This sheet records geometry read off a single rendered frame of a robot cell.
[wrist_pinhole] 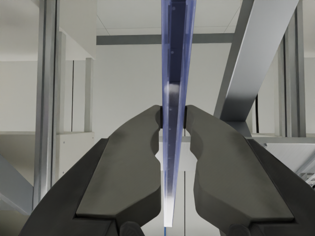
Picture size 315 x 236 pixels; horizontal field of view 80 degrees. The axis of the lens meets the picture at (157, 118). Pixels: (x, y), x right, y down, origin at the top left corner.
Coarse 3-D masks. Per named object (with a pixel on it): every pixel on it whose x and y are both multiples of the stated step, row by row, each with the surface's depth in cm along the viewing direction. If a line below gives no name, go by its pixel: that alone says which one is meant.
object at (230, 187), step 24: (192, 120) 11; (216, 120) 10; (192, 144) 10; (216, 144) 9; (240, 144) 9; (216, 168) 7; (240, 168) 7; (216, 192) 6; (240, 192) 6; (264, 192) 6; (216, 216) 7; (240, 216) 6; (264, 216) 6; (288, 216) 6
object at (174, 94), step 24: (168, 0) 7; (192, 0) 7; (168, 24) 8; (192, 24) 8; (168, 48) 9; (168, 72) 10; (168, 96) 11; (168, 120) 12; (168, 144) 14; (168, 168) 17; (168, 192) 21; (168, 216) 27
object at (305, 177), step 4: (312, 168) 26; (308, 172) 27; (312, 172) 26; (304, 176) 27; (308, 176) 27; (312, 176) 26; (304, 180) 27; (308, 180) 27; (312, 180) 26; (312, 184) 27
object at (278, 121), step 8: (280, 56) 65; (280, 64) 65; (280, 72) 65; (280, 80) 65; (280, 88) 65; (256, 96) 100; (280, 96) 65; (256, 104) 99; (280, 104) 65; (256, 112) 99; (280, 112) 65; (248, 120) 91; (256, 120) 99; (280, 120) 65; (256, 128) 98; (280, 128) 64; (256, 136) 79; (264, 136) 72; (272, 136) 67; (280, 136) 64; (312, 136) 65
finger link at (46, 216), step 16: (96, 144) 9; (80, 160) 8; (96, 160) 8; (64, 176) 7; (80, 176) 7; (48, 192) 7; (64, 192) 7; (80, 192) 7; (48, 208) 6; (64, 208) 6; (32, 224) 6; (48, 224) 6; (64, 224) 6; (80, 224) 6; (96, 224) 6; (112, 224) 6
